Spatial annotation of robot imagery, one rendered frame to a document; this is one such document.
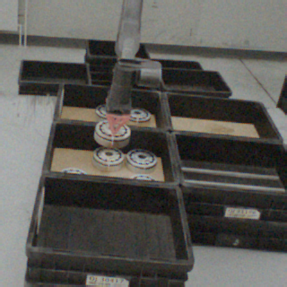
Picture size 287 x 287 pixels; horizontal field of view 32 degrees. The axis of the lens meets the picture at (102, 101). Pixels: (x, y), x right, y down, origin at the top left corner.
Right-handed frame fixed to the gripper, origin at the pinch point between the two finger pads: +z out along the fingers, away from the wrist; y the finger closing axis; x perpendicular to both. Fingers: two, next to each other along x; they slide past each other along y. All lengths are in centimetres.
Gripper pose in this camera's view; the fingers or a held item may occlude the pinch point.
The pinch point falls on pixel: (114, 126)
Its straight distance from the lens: 143.8
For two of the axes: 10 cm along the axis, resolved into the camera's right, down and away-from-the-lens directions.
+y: 0.3, -4.8, 8.8
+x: -9.9, -1.4, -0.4
